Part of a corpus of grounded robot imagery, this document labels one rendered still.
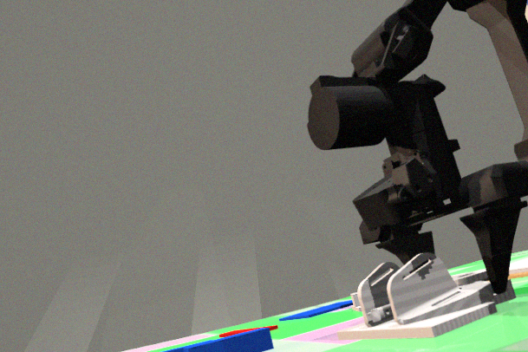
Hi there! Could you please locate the blue rectangular block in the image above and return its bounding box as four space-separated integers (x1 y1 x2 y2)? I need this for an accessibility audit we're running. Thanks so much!
184 328 274 352

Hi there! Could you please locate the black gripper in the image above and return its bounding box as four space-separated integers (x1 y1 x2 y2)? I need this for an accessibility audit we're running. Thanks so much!
359 128 528 295

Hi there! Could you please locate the blue long bar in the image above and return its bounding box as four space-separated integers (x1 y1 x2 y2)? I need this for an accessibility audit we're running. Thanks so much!
164 342 201 352

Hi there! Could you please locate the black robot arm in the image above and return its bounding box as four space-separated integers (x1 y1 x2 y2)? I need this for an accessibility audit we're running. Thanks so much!
307 0 528 231

